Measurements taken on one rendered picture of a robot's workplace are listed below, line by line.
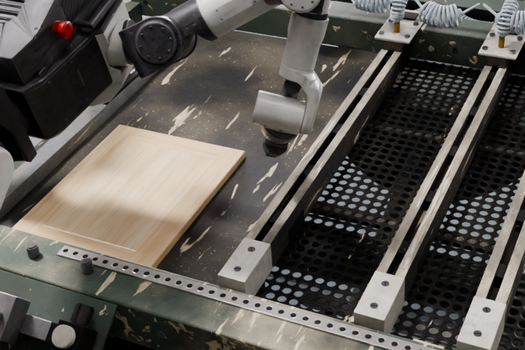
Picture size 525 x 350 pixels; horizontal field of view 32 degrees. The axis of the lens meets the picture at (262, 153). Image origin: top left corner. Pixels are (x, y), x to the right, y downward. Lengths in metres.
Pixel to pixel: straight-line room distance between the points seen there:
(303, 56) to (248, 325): 0.52
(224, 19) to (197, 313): 0.57
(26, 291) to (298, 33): 0.78
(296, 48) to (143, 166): 0.69
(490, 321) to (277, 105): 0.57
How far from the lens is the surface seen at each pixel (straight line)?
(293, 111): 1.80
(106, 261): 1.98
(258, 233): 1.96
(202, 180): 2.22
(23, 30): 1.69
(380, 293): 1.81
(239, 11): 1.73
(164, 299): 1.87
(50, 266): 2.01
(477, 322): 1.77
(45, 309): 1.97
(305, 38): 1.74
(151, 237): 2.07
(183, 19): 1.75
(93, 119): 2.49
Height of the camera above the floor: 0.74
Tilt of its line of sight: 14 degrees up
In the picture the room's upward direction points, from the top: 18 degrees clockwise
